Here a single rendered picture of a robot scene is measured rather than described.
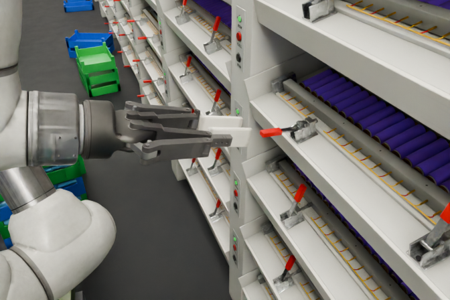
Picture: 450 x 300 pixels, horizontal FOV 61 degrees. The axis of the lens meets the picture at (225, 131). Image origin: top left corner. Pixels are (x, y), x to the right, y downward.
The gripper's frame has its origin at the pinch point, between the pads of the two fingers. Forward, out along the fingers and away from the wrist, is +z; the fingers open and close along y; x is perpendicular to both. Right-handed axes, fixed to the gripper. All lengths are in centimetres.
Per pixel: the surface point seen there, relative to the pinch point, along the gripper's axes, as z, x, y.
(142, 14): 21, -18, -152
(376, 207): 14.8, -1.1, 17.9
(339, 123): 18.1, 3.5, 3.2
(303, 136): 14.3, -0.5, 0.5
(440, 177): 21.4, 4.7, 19.5
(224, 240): 29, -60, -34
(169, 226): 21, -78, -61
